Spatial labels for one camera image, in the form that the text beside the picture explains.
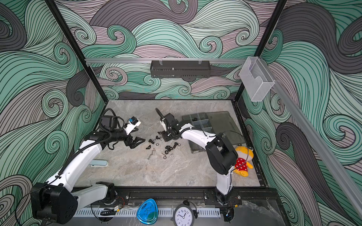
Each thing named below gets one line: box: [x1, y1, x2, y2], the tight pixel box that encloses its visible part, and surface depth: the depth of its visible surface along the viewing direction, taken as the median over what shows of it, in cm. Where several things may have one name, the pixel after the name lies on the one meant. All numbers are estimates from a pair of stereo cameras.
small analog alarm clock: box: [170, 200, 199, 226], surface depth 67 cm
